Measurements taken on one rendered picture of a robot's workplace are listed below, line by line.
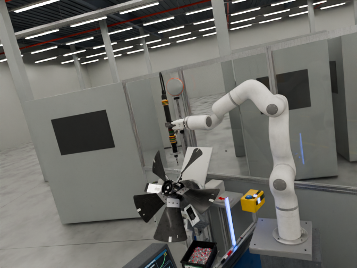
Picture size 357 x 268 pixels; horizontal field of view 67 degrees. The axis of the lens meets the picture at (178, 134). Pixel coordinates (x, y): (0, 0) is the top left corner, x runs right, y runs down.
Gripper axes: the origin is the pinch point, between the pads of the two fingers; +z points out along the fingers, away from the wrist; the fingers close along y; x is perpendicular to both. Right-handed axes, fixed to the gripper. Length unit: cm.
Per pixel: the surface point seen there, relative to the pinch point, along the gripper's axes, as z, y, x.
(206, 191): -17, 4, -49
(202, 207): -21, -8, -53
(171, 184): 7.4, -2.9, -42.7
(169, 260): -41, -60, -48
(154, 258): -39, -67, -43
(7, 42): 603, 136, 189
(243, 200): -33, 21, -61
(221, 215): 11, 53, -98
